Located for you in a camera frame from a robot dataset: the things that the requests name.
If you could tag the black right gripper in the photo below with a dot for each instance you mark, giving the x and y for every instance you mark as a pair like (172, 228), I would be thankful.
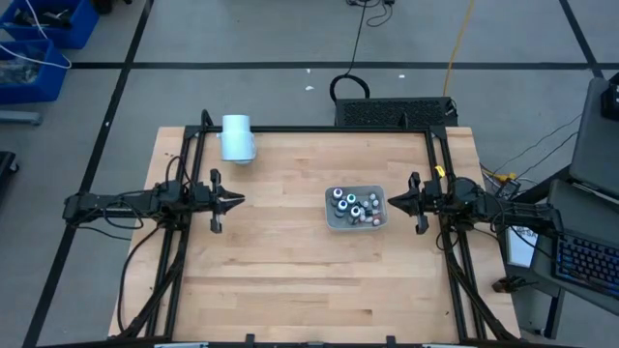
(433, 199)

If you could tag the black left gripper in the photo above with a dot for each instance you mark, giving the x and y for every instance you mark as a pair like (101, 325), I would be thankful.
(205, 199)

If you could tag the large green-tipped coloring bottle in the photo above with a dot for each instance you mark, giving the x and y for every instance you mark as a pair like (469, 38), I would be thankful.
(351, 198)

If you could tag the large blue-tipped coloring bottle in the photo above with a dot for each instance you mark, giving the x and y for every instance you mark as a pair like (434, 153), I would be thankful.
(342, 205)

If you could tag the large purple-tipped coloring bottle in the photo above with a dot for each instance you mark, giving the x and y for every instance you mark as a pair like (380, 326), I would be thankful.
(337, 194)

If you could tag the light grey plastic bin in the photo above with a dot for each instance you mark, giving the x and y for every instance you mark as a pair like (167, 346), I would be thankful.
(331, 223)

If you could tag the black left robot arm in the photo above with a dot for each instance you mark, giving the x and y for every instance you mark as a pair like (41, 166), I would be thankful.
(121, 203)

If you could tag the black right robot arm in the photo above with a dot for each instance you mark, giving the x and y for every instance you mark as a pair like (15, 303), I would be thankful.
(508, 208)

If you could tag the yellow tape tag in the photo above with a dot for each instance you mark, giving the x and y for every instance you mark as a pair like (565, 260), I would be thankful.
(439, 170)

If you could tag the black vented computer box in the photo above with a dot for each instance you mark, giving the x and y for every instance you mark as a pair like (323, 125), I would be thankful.
(387, 112)

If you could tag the white printed paper sheet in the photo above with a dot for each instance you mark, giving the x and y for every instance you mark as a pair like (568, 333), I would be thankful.
(518, 249)

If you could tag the black table clamp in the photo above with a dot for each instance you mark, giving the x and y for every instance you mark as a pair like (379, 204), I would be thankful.
(508, 285)

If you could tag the backlit black keyboard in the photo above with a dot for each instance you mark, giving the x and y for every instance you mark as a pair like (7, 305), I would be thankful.
(585, 263)

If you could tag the grey workstation cart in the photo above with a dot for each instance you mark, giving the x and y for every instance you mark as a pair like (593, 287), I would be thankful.
(599, 145)

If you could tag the blue plastic storage crate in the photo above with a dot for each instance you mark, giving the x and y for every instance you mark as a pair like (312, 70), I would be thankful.
(77, 29)
(48, 87)

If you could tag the grey metal bar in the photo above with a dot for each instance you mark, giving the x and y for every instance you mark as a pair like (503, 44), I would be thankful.
(19, 118)

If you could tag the black floor object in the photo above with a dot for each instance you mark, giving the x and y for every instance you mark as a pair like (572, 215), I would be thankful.
(6, 166)

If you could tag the black desktop device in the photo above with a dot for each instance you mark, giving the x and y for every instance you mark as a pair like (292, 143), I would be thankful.
(611, 99)

